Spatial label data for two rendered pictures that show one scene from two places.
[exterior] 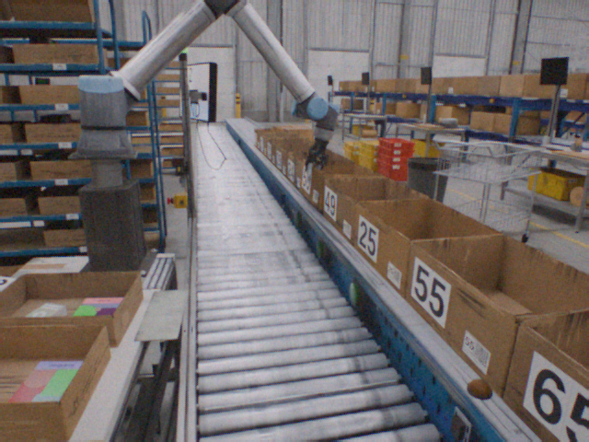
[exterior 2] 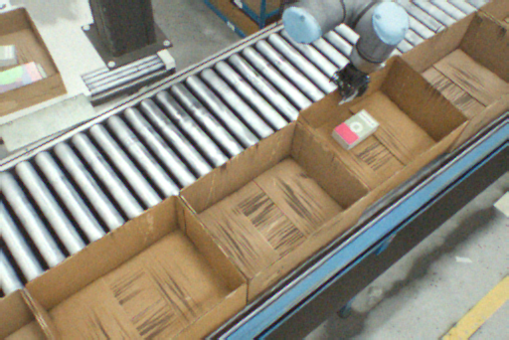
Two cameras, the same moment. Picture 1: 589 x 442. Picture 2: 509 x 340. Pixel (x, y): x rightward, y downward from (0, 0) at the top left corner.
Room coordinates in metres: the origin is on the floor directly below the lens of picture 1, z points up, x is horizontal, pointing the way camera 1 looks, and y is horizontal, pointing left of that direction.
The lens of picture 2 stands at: (1.24, -0.86, 2.13)
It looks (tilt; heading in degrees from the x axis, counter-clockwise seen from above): 56 degrees down; 61
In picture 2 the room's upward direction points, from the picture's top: 5 degrees clockwise
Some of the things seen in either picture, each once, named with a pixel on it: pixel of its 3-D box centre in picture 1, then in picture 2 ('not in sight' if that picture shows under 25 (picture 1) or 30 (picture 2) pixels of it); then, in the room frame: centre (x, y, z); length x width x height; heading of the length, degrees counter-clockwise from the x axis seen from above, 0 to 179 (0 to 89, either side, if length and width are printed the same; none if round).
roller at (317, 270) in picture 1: (262, 277); (167, 157); (1.45, 0.13, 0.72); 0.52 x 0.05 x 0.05; 103
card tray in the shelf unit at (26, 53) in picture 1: (63, 56); not in sight; (2.37, 1.30, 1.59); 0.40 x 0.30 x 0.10; 103
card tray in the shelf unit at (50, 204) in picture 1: (83, 197); not in sight; (2.38, 1.30, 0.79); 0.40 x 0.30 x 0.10; 104
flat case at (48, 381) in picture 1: (49, 389); not in sight; (0.76, 0.57, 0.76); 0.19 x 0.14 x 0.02; 4
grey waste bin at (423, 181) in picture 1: (426, 187); not in sight; (4.86, -1.54, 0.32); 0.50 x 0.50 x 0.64
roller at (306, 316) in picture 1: (277, 321); (78, 208); (1.14, 0.06, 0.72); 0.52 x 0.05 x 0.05; 103
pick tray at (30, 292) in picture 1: (65, 307); (5, 61); (1.07, 0.69, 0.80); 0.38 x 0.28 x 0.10; 96
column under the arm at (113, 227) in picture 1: (114, 225); (119, 1); (1.50, 0.71, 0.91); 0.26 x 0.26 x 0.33; 8
